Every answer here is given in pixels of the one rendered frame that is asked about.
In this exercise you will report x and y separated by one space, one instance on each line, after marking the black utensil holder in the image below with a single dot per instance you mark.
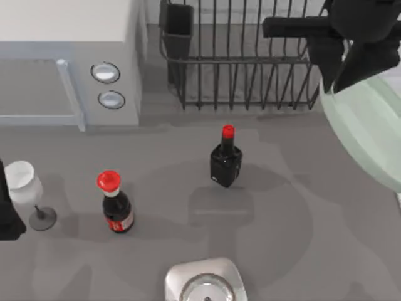
177 28

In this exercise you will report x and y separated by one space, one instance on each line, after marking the large round microwave knob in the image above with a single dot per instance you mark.
105 72

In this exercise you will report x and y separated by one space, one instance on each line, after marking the black square bottle red cap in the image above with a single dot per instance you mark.
226 166

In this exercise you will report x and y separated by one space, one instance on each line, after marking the pale microwave oven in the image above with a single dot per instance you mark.
131 62

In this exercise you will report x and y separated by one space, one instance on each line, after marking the silver square tray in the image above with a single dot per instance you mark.
175 276

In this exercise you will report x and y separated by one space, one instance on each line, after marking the microwave glass door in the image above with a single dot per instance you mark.
31 91

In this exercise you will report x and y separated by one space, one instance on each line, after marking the dark cola bottle red cap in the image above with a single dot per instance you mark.
117 207

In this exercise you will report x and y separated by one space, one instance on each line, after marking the small round microwave knob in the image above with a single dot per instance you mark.
111 99

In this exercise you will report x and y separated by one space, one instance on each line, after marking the white wine glass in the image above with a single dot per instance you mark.
23 183

